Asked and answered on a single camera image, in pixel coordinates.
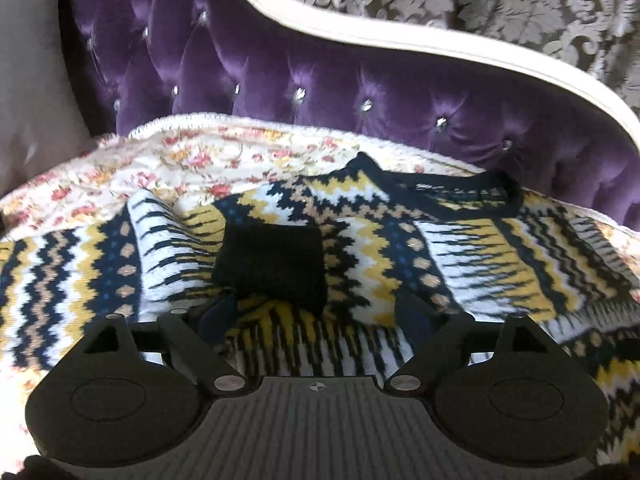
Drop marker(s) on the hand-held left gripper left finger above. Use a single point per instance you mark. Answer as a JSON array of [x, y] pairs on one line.
[[216, 316]]

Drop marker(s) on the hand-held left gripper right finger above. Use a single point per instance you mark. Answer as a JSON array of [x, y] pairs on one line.
[[411, 312]]

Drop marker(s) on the yellow navy white patterned sweater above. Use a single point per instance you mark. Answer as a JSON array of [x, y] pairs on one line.
[[450, 260]]

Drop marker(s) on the floral bedspread with lace edge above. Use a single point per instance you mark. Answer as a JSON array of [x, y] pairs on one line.
[[200, 150]]

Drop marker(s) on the purple tufted sofa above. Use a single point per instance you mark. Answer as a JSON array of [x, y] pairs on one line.
[[300, 50]]

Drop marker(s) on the grey satin pillow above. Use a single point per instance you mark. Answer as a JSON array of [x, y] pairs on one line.
[[30, 85]]

